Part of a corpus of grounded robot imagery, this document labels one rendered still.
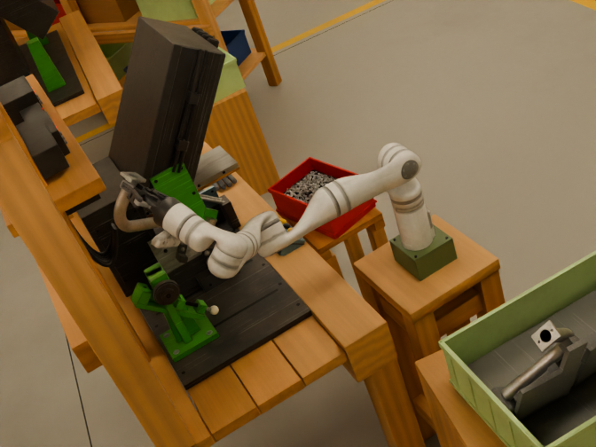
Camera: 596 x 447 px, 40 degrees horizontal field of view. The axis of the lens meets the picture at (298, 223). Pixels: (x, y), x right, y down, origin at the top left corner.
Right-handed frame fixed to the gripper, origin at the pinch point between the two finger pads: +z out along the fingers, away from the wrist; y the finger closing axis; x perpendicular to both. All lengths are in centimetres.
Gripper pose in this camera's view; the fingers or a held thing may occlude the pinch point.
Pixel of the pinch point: (132, 186)
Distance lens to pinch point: 201.2
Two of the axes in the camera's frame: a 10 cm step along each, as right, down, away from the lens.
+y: -4.6, 0.3, -8.9
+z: -7.7, -5.1, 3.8
